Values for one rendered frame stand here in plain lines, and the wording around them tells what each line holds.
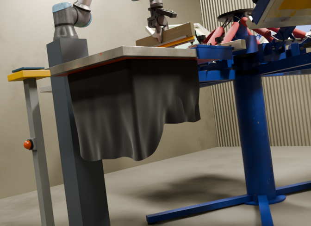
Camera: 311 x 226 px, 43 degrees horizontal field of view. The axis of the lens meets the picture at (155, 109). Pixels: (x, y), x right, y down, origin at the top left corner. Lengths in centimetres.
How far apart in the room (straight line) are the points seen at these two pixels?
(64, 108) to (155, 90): 76
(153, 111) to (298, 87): 389
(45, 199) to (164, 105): 66
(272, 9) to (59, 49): 118
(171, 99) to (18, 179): 297
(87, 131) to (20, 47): 286
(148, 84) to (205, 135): 452
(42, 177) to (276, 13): 141
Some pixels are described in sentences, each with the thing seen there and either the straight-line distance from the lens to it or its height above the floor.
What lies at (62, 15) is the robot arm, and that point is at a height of 134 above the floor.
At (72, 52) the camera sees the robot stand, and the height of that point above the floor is 112.
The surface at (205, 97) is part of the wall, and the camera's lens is 624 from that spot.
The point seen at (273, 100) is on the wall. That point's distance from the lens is 567.
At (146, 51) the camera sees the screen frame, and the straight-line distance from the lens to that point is 163.
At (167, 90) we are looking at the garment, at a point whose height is 81.
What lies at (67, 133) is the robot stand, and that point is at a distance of 233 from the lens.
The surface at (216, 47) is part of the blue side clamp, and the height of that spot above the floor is 100.
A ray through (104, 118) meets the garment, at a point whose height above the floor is 72.
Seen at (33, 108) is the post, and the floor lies 80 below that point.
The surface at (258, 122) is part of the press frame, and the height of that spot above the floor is 55.
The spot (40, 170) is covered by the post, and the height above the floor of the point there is 54.
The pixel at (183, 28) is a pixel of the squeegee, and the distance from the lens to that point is 208.
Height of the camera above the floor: 73
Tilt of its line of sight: level
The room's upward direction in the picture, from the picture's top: 7 degrees counter-clockwise
